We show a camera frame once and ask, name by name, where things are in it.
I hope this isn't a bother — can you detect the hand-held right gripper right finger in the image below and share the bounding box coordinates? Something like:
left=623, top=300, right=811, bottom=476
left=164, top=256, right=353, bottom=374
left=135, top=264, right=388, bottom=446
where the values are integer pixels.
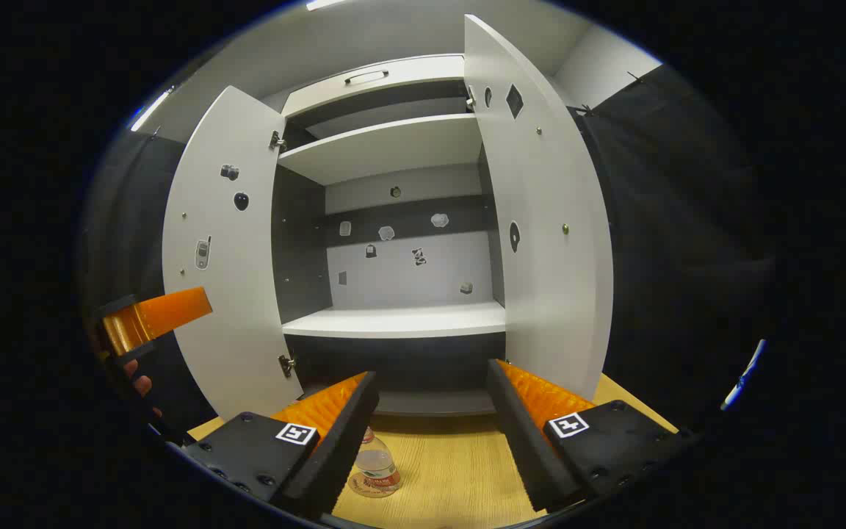
left=487, top=359, right=695, bottom=513

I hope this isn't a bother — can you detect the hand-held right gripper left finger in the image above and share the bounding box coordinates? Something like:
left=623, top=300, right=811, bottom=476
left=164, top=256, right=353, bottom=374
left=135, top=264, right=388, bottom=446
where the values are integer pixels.
left=184, top=371, right=380, bottom=519

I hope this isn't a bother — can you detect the clear water bottle red label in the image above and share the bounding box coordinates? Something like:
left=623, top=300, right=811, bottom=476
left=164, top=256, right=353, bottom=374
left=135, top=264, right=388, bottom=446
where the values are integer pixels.
left=350, top=426, right=402, bottom=494

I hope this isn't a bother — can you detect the white cabinet door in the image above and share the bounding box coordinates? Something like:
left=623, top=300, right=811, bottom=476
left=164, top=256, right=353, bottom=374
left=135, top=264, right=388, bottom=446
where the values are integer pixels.
left=162, top=86, right=303, bottom=421
left=463, top=13, right=615, bottom=401

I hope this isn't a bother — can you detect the round wooden coaster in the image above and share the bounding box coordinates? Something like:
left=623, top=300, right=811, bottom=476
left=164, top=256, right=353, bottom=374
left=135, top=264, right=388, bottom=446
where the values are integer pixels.
left=347, top=470, right=403, bottom=500

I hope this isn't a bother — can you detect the white cabinet shelf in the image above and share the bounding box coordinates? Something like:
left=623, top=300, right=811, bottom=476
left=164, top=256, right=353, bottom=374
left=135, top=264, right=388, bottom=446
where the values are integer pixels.
left=282, top=301, right=507, bottom=339
left=278, top=114, right=484, bottom=186

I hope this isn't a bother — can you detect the white cabinet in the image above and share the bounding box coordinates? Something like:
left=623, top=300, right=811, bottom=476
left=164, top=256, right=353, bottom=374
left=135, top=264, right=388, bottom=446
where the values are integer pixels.
left=162, top=13, right=615, bottom=421

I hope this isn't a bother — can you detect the black backdrop cloth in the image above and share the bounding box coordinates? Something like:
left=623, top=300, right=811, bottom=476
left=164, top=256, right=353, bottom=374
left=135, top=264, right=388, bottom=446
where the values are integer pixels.
left=82, top=62, right=780, bottom=442

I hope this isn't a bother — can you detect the white cabinet drawer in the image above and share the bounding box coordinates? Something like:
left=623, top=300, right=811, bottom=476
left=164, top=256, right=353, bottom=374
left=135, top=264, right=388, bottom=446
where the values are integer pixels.
left=281, top=54, right=468, bottom=118

